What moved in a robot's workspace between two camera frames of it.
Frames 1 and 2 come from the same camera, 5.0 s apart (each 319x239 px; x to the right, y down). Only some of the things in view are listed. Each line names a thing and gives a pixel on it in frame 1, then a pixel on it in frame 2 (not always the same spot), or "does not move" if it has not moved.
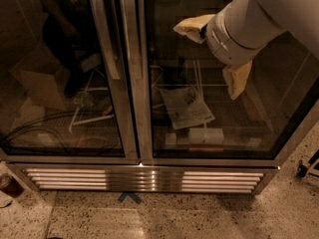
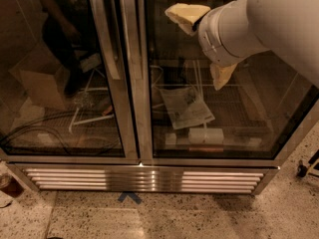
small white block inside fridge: [170, 138] does not move
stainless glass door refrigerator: [100, 94] does not move
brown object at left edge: [10, 186] does not move
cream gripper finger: [236, 77] → [221, 74]
